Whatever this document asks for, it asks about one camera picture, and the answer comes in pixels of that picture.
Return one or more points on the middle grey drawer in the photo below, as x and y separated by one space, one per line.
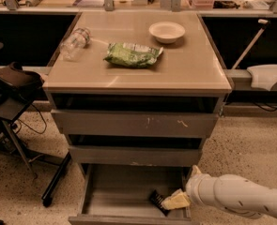
135 156

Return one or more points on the top grey drawer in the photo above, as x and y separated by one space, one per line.
137 124

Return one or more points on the clear plastic water bottle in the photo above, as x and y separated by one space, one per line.
73 46

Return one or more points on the white stick with tip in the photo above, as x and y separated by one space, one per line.
264 24

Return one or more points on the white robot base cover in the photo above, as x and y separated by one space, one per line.
263 76

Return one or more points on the grey drawer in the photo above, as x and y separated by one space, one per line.
119 195
135 156
137 124

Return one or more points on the black stand with headset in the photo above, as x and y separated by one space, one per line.
18 90

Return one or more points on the grey drawer cabinet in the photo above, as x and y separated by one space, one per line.
187 78

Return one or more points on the white bowl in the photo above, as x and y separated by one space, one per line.
166 32

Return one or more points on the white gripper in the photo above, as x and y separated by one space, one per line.
194 187

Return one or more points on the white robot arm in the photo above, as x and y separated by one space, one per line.
230 193

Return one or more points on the bottom grey drawer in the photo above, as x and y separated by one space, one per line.
119 195

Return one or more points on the green chip bag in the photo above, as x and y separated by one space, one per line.
132 55

